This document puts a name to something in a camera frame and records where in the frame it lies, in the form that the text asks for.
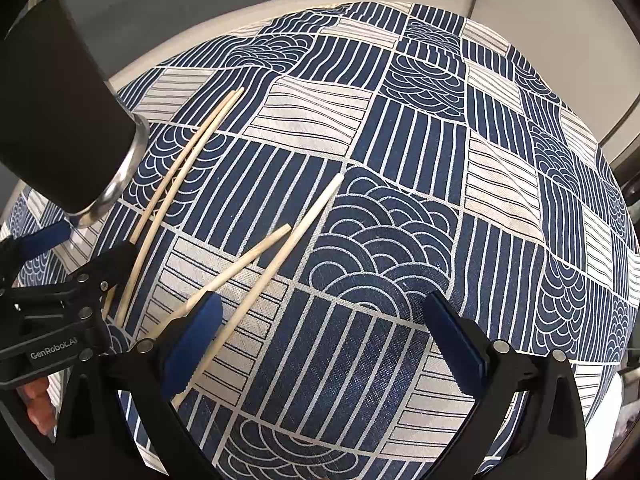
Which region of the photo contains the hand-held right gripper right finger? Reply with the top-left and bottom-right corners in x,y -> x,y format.
422,291 -> 588,480

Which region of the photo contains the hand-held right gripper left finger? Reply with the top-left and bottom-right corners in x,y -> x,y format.
54,292 -> 224,480

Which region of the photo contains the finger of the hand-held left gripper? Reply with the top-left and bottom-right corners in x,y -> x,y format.
0,220 -> 73,281
10,242 -> 138,311

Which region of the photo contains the pale bamboo chopstick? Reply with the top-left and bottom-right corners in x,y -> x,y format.
170,172 -> 347,408
101,90 -> 238,322
115,87 -> 246,325
142,224 -> 293,342

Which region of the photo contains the black cylindrical utensil holder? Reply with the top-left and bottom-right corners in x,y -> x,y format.
0,0 -> 151,228

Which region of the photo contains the person's left hand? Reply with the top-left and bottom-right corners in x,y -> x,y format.
19,376 -> 57,437

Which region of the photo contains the blue white patterned tablecloth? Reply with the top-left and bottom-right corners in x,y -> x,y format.
0,0 -> 638,480

